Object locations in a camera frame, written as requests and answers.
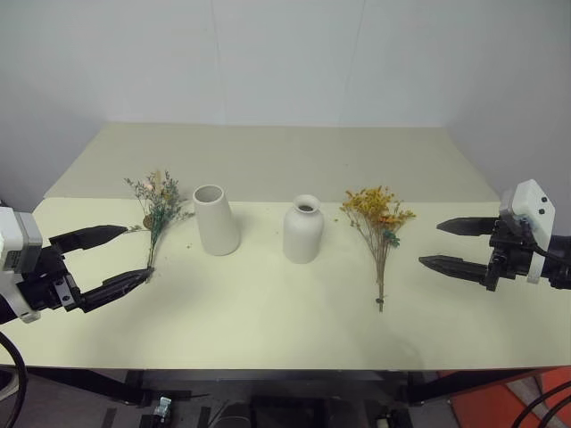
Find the yellow dried flower bunch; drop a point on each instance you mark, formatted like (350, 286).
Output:
(379, 214)

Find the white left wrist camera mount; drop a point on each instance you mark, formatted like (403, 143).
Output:
(20, 249)

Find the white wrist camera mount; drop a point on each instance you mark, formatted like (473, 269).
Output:
(20, 249)
(533, 205)

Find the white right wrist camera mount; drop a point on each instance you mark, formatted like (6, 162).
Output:
(533, 205)

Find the dark rounded shape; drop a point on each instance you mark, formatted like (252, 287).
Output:
(234, 417)

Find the red floor panel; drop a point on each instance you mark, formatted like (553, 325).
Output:
(504, 401)

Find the white conical vase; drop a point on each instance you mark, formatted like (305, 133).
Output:
(218, 223)

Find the black table frame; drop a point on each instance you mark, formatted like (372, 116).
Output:
(267, 379)

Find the green dried flower bunch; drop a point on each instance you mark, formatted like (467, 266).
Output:
(158, 214)

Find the white bottle-shaped vase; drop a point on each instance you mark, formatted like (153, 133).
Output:
(303, 236)

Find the small metal clamp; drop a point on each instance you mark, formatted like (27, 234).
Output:
(163, 406)

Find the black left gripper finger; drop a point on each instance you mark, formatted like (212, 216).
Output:
(116, 285)
(91, 236)

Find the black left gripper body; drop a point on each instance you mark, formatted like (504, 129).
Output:
(44, 285)

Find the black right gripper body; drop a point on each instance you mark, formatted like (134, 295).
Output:
(510, 254)

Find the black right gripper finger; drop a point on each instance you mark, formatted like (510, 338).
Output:
(455, 267)
(468, 226)

